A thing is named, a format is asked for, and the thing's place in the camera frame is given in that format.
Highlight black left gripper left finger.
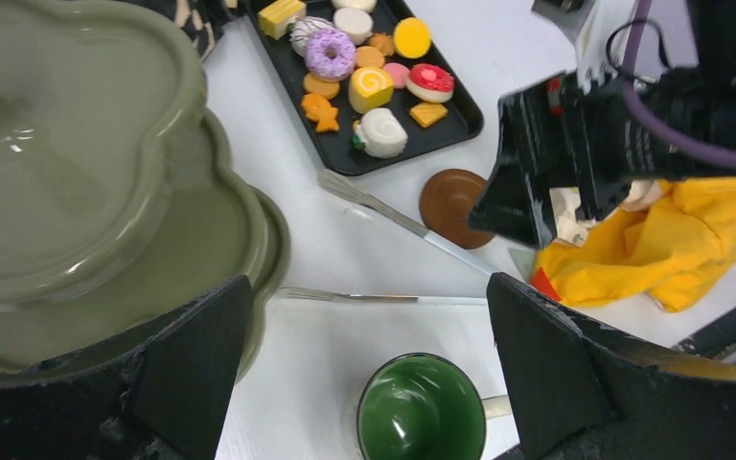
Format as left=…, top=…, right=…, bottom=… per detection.
left=0, top=276, right=254, bottom=459

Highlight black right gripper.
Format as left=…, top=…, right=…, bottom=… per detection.
left=468, top=1, right=736, bottom=249

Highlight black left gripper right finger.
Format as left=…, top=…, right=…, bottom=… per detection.
left=486, top=273, right=736, bottom=459

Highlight red flower donut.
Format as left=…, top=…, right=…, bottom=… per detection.
left=405, top=63, right=455, bottom=104

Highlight green three-tier serving stand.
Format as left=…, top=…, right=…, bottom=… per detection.
left=0, top=1, right=290, bottom=375

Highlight yellow round macaron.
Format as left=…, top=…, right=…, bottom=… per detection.
left=392, top=17, right=431, bottom=59

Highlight white cream roll cake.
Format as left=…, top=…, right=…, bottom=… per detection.
left=351, top=107, right=408, bottom=159

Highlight yellow swirl roll cake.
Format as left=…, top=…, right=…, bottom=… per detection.
left=348, top=67, right=395, bottom=114

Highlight metal serving tongs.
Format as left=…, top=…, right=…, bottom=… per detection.
left=279, top=169, right=495, bottom=305

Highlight purple sprinkled donut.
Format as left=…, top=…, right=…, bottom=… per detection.
left=305, top=29, right=356, bottom=81

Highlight yellow cloth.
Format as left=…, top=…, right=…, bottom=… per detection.
left=530, top=178, right=736, bottom=312

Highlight green enamel mug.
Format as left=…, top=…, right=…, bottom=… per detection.
left=348, top=353, right=512, bottom=459

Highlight brown wooden coaster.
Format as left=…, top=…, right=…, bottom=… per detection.
left=419, top=169, right=495, bottom=249

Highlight square waffle biscuit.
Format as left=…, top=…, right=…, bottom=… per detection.
left=408, top=102, right=449, bottom=128

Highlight pink macaron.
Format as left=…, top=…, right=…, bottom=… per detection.
left=382, top=62, right=410, bottom=89

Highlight black dessert tray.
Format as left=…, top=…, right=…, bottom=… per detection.
left=259, top=34, right=484, bottom=176

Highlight orange flower biscuit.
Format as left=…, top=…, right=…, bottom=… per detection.
left=368, top=32, right=396, bottom=58

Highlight white glazed donut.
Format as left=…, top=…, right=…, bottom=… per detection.
left=332, top=0, right=378, bottom=13

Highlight white round pastry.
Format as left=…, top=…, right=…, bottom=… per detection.
left=333, top=8, right=374, bottom=45

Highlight round orange biscuit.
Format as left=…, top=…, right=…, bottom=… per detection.
left=302, top=73, right=341, bottom=100

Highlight orange fish biscuit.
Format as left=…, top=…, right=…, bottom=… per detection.
left=301, top=93, right=340, bottom=133

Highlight chocolate striped white donut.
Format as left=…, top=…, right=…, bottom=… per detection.
left=289, top=16, right=334, bottom=57

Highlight yellow layered cake slice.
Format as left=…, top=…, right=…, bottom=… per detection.
left=257, top=0, right=307, bottom=40

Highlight black floral pillow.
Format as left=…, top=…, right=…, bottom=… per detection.
left=128, top=0, right=244, bottom=60

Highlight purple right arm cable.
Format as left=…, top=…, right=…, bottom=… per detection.
left=618, top=0, right=736, bottom=173

